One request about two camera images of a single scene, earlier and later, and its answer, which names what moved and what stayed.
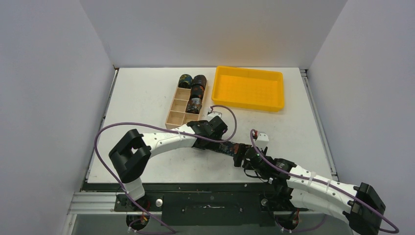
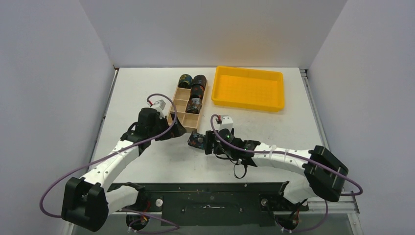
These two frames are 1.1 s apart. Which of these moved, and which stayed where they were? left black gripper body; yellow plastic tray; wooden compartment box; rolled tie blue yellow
Moved: left black gripper body
Stayed: rolled tie blue yellow; wooden compartment box; yellow plastic tray
